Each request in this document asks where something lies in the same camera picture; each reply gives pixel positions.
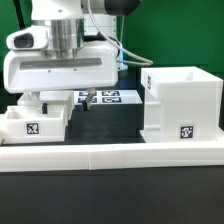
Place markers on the black pole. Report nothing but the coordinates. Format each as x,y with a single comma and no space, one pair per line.
19,14

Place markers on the white front drawer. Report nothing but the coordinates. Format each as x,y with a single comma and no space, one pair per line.
26,124

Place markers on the white U-shaped fence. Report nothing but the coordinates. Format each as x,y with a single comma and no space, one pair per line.
111,156

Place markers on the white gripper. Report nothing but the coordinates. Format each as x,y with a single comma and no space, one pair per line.
27,69

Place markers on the white marker tag plate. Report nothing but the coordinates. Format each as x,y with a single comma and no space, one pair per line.
103,97

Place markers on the white drawer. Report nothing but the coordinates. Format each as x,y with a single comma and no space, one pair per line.
65,98
26,124

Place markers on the white drawer cabinet box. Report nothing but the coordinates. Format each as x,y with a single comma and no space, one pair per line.
182,104

